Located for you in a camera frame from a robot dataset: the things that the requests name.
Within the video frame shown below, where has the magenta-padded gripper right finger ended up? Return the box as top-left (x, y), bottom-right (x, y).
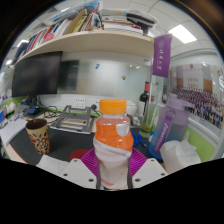
top-left (127, 148), bottom-right (169, 189)

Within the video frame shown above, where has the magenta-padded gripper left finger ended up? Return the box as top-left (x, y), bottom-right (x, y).
top-left (59, 148), bottom-right (101, 189)

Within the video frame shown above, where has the orange-capped drink bottle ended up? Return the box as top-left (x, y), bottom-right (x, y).
top-left (92, 98), bottom-right (135, 191)

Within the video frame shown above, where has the purple water jug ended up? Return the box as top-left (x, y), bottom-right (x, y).
top-left (148, 93), bottom-right (195, 163)

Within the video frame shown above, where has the flat round red coaster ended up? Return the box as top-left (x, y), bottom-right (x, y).
top-left (69, 148), bottom-right (90, 163)

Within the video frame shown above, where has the white paper sheet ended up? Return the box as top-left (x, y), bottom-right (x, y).
top-left (35, 154), bottom-right (71, 176)

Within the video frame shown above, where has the black desk mat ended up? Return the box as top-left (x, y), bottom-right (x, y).
top-left (9, 124), bottom-right (164, 164)

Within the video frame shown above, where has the patterned paper cup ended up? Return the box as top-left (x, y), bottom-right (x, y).
top-left (25, 118), bottom-right (52, 155)

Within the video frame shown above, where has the grey metal laptop stand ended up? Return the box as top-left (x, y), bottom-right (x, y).
top-left (49, 104), bottom-right (98, 135)

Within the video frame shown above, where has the white lidded jar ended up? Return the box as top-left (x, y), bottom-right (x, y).
top-left (125, 99), bottom-right (138, 118)

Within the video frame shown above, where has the dark wine bottle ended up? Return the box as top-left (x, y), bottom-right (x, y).
top-left (139, 80), bottom-right (151, 116)

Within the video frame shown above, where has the small blue box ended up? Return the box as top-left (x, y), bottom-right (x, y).
top-left (26, 105), bottom-right (41, 116)

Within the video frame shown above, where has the white open notebook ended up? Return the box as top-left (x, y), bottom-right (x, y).
top-left (0, 117), bottom-right (28, 147)

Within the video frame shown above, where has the group photo poster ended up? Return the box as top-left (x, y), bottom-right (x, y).
top-left (168, 63), bottom-right (224, 129)

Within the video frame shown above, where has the black computer monitor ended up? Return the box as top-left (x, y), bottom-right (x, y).
top-left (11, 50), bottom-right (64, 109)

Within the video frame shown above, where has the purple pennant flag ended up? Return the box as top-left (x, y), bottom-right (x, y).
top-left (152, 33), bottom-right (173, 79)

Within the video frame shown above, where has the blue coiled cable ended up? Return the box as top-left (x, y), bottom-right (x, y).
top-left (130, 131), bottom-right (148, 148)

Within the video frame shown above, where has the white wall socket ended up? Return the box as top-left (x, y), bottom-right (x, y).
top-left (73, 98), bottom-right (84, 108)
top-left (86, 98), bottom-right (100, 109)

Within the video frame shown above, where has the wall shelf with books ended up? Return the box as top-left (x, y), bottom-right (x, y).
top-left (13, 0), bottom-right (158, 64)

